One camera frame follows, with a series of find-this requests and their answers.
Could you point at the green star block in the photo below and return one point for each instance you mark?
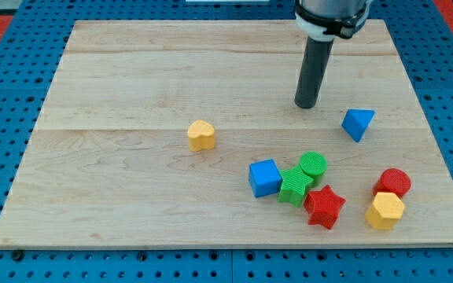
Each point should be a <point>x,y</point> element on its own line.
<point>294,187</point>

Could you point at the red star block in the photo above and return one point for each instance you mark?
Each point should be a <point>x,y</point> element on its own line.
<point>324,207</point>

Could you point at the yellow hexagon block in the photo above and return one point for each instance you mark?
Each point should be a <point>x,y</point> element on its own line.
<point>385,211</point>

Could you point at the yellow heart block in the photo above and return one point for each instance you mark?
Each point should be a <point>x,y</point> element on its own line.
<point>201,136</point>

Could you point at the blue cube block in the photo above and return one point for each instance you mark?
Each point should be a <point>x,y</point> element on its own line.
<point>264,178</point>

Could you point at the green cylinder block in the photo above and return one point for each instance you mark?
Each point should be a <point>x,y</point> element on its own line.
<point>314,165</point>

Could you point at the wooden board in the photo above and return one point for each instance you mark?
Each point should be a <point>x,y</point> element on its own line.
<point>108,165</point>

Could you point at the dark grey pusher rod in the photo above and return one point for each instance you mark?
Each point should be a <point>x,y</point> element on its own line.
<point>312,71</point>

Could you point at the blue triangle block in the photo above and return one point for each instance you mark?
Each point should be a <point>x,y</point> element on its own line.
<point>356,121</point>

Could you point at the red cylinder block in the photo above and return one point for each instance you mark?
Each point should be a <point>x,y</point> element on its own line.
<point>393,180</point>

